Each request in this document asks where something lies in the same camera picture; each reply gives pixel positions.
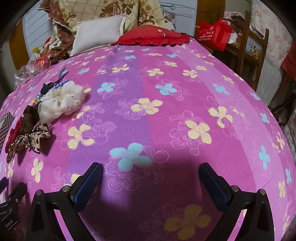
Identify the white lace cloth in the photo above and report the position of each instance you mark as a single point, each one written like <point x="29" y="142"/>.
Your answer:
<point x="270" y="78"/>

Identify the white slatted headboard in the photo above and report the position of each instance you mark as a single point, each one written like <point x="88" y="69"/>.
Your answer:
<point x="34" y="34"/>

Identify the white pillow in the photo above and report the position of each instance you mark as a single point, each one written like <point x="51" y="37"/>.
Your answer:
<point x="97" y="34"/>

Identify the cream rose print quilt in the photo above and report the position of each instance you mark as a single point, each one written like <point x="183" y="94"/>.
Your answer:
<point x="92" y="9"/>

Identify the wooden chair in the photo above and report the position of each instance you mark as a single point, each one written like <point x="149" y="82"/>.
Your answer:
<point x="242" y="53"/>

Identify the red ruffled pillow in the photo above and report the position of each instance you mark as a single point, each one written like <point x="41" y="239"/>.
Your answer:
<point x="150" y="34"/>

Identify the red shopping bag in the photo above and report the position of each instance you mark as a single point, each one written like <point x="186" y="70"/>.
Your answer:
<point x="215" y="34"/>

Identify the red gift wrap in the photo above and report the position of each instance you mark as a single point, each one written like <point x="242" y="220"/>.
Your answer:
<point x="42" y="61"/>

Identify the white dotted scrunchie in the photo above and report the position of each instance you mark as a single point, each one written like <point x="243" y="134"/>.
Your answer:
<point x="60" y="102"/>

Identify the clear plastic bags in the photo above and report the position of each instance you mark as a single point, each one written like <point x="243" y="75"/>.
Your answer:
<point x="27" y="69"/>

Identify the red cloth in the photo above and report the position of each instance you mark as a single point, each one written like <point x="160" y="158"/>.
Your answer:
<point x="289" y="58"/>

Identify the chevron striped box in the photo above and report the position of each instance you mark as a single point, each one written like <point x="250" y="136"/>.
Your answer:
<point x="5" y="127"/>

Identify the leopard print bow hair clip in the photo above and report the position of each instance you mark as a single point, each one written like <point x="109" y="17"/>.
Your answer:
<point x="34" y="136"/>

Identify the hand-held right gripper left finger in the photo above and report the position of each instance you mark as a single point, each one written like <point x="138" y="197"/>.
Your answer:
<point x="89" y="185"/>

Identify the red scrunchie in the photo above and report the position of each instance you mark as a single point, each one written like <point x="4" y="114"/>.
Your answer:
<point x="13" y="132"/>

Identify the brown scrunchie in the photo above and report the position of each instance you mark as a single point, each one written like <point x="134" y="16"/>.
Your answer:
<point x="29" y="118"/>

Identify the floral curtain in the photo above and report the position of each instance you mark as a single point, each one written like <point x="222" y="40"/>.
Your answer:
<point x="272" y="30"/>

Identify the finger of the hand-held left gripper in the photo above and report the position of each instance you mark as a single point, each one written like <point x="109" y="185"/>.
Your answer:
<point x="2" y="184"/>
<point x="17" y="192"/>

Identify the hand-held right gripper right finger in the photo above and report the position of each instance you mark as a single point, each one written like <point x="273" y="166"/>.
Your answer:
<point x="215" y="185"/>

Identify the brown patterned quilt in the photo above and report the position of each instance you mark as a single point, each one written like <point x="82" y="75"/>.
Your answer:
<point x="62" y="32"/>

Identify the pink floral bed sheet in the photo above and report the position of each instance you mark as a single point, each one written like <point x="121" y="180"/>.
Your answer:
<point x="150" y="129"/>

